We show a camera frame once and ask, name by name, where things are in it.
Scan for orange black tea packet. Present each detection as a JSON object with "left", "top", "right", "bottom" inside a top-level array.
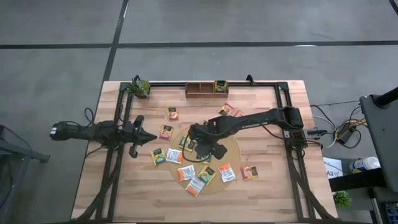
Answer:
[
  {"left": 159, "top": 124, "right": 175, "bottom": 141},
  {"left": 241, "top": 165, "right": 259, "bottom": 182},
  {"left": 167, "top": 106, "right": 180, "bottom": 121},
  {"left": 218, "top": 103, "right": 235, "bottom": 116}
]

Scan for spiky green plant dark pot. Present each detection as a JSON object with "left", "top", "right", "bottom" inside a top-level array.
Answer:
[{"left": 126, "top": 75, "right": 152, "bottom": 100}]

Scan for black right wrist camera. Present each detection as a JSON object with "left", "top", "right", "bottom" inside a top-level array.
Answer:
[{"left": 188, "top": 123, "right": 212, "bottom": 146}]

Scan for black power adapter yellow cables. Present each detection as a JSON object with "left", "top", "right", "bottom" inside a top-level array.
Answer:
[{"left": 334, "top": 123, "right": 358, "bottom": 146}]

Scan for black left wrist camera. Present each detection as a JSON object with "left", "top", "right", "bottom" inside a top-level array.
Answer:
[{"left": 121, "top": 121, "right": 137, "bottom": 138}]

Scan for white blue bottle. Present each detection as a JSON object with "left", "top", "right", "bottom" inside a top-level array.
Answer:
[{"left": 348, "top": 156, "right": 381, "bottom": 174}]

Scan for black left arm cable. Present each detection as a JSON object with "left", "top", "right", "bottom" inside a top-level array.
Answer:
[{"left": 83, "top": 107, "right": 96, "bottom": 126}]

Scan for grey metal stand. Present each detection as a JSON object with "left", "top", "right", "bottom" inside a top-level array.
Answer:
[{"left": 0, "top": 124, "right": 50, "bottom": 224}]

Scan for white paper sheet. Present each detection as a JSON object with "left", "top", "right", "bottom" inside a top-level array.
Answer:
[{"left": 322, "top": 157, "right": 344, "bottom": 180}]

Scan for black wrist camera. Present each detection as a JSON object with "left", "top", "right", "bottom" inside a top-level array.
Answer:
[
  {"left": 188, "top": 123, "right": 212, "bottom": 146},
  {"left": 121, "top": 121, "right": 137, "bottom": 138}
]

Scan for grey metal cart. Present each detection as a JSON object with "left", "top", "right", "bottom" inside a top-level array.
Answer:
[{"left": 359, "top": 86, "right": 398, "bottom": 194}]

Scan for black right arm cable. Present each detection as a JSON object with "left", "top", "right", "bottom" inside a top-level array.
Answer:
[{"left": 182, "top": 135, "right": 208, "bottom": 164}]

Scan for wooden three-compartment box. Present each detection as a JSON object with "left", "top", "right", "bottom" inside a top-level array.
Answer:
[{"left": 185, "top": 80, "right": 230, "bottom": 99}]

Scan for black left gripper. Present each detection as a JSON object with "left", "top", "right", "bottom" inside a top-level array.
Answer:
[{"left": 129, "top": 114, "right": 158, "bottom": 159}]

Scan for round woven straw placemat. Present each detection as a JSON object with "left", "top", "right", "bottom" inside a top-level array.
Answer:
[{"left": 169, "top": 123, "right": 242, "bottom": 196}]

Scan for black power strip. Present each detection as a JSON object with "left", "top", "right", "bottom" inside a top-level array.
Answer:
[{"left": 306, "top": 129, "right": 328, "bottom": 138}]

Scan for black shelf board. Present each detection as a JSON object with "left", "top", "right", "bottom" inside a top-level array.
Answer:
[{"left": 328, "top": 167, "right": 386, "bottom": 192}]

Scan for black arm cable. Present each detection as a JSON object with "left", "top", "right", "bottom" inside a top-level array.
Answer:
[
  {"left": 83, "top": 107, "right": 96, "bottom": 126},
  {"left": 182, "top": 135, "right": 208, "bottom": 164}
]

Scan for white orange Tazo tea packet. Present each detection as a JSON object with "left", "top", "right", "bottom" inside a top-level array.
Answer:
[
  {"left": 218, "top": 163, "right": 237, "bottom": 183},
  {"left": 165, "top": 148, "right": 184, "bottom": 165},
  {"left": 177, "top": 164, "right": 197, "bottom": 182},
  {"left": 185, "top": 176, "right": 206, "bottom": 198}
]

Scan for small green potted plant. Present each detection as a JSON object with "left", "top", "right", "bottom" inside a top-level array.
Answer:
[{"left": 332, "top": 190, "right": 353, "bottom": 208}]

